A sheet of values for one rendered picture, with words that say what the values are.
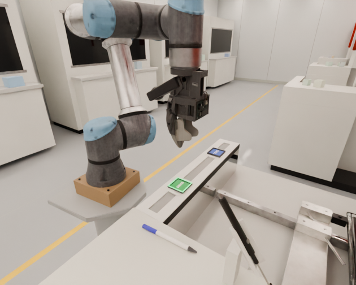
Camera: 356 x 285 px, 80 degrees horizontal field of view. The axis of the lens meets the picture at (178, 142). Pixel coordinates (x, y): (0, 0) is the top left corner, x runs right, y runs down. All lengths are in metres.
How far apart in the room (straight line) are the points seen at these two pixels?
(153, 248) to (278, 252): 0.38
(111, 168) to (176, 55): 0.49
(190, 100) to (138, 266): 0.36
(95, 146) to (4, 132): 2.37
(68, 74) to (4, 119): 1.04
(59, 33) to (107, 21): 3.03
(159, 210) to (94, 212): 0.31
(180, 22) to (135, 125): 0.44
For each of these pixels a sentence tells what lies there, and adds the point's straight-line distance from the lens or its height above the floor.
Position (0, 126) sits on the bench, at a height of 0.51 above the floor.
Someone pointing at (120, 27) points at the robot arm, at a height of 1.39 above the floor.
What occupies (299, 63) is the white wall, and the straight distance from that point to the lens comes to 8.48.
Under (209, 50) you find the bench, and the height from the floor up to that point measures 1.12.
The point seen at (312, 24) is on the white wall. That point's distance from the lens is 8.46.
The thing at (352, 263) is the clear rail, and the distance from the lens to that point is 0.69.
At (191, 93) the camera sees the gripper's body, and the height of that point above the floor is 1.25.
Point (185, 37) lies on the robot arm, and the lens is 0.49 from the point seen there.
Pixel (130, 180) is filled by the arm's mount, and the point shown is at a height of 0.87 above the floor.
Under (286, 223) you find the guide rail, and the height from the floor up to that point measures 0.83.
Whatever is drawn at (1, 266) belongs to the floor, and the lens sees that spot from 2.03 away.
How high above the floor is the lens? 1.36
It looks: 25 degrees down
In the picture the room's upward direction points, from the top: straight up
